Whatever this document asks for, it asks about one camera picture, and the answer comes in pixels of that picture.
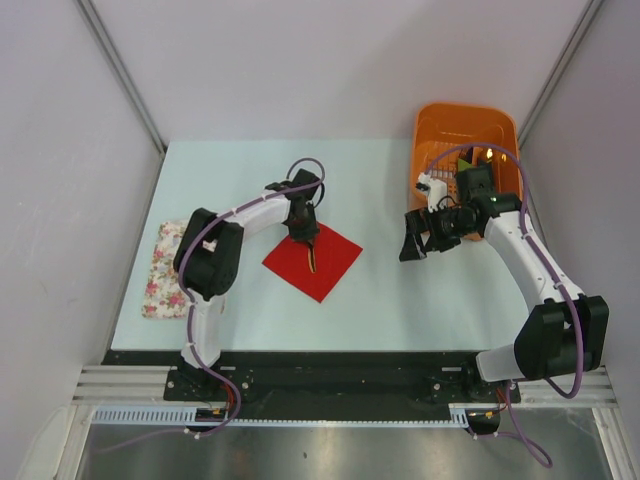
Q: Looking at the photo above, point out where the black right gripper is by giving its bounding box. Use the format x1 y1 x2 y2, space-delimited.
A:
399 203 477 262

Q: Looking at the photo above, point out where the white slotted cable duct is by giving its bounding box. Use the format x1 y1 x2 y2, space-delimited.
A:
92 406 197 425

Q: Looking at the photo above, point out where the red paper napkin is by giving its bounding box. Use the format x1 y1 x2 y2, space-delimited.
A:
262 224 363 303

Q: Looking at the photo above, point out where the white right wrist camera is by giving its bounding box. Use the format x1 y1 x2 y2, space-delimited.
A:
416 173 448 211

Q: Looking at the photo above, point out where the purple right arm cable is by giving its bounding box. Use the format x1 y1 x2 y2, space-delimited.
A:
422 143 586 470

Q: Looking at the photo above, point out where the gold knife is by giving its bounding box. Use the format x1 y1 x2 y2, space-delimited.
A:
306 240 317 274

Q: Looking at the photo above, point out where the floral patterned tray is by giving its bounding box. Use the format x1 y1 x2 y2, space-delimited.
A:
141 220 188 319

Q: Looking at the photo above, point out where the orange plastic basket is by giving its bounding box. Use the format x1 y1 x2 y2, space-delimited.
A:
408 102 523 210

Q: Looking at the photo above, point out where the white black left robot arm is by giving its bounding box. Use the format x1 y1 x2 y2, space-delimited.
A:
173 169 325 400

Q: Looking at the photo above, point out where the aluminium frame rail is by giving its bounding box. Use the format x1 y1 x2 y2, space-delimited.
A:
72 366 170 405

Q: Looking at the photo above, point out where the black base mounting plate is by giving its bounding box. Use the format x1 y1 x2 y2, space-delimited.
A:
103 350 520 422

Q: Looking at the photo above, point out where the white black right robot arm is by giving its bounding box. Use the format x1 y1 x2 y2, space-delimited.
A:
399 166 609 401

